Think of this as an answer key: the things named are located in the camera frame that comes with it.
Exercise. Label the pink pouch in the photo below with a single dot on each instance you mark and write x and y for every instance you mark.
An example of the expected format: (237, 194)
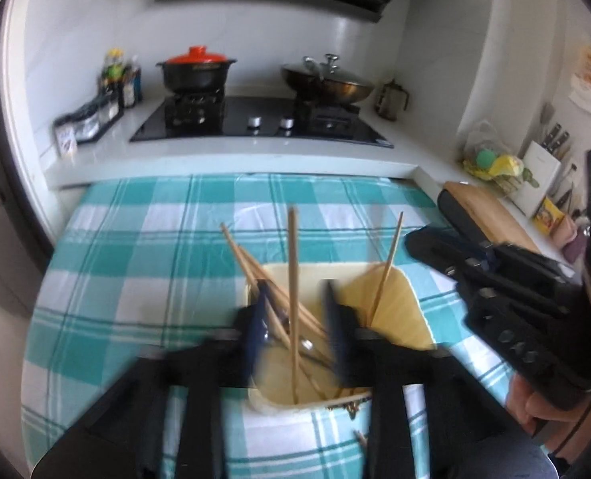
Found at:
(572, 239)

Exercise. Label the dark wok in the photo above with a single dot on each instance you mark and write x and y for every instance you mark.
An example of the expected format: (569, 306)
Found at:
(330, 85)

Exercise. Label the glass jar with metal frame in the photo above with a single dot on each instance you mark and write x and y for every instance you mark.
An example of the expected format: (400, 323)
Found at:
(393, 100)

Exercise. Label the wall papers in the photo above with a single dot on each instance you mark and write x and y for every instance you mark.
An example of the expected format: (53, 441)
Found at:
(589, 77)

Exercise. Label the black case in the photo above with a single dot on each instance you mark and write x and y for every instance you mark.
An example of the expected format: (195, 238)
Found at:
(457, 214)

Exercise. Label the dark sauce bottle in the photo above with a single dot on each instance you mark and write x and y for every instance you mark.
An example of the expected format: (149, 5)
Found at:
(132, 85)

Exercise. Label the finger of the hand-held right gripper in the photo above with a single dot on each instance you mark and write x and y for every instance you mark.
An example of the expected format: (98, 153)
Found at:
(435, 247)
(472, 279)

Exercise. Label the white knife block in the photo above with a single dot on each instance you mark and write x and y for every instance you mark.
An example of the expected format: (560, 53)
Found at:
(540, 174)

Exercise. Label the white ribbed container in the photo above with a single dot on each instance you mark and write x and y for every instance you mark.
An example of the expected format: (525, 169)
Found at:
(395, 304)

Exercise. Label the black pot with red lid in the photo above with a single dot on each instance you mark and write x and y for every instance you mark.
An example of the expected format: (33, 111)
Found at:
(195, 72)

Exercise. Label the teal plaid cloth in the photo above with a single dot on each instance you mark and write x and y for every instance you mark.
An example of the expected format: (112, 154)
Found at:
(150, 259)

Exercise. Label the person's right hand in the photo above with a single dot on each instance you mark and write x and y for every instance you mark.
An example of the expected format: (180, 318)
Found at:
(525, 404)

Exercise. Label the yellow-capped seasoning bottle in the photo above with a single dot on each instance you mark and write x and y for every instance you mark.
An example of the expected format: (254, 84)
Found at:
(113, 67)

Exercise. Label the black spice rack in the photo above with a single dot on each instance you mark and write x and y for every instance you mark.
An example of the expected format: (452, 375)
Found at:
(88, 122)

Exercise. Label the yellow packet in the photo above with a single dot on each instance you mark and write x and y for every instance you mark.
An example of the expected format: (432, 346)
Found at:
(547, 215)

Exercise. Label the wooden cutting board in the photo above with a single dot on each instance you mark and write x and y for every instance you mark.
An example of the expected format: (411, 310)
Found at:
(495, 214)

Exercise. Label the plastic bag with yellow contents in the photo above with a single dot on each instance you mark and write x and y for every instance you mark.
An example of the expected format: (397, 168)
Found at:
(495, 159)

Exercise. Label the wooden chopstick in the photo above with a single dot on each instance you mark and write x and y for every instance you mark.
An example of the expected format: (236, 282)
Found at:
(388, 264)
(308, 379)
(292, 259)
(245, 272)
(238, 249)

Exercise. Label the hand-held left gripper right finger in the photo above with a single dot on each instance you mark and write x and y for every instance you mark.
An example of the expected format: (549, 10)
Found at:
(333, 329)

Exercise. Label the black gas stove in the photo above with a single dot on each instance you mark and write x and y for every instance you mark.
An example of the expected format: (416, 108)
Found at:
(270, 127)

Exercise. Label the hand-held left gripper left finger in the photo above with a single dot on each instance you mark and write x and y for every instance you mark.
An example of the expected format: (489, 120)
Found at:
(255, 329)

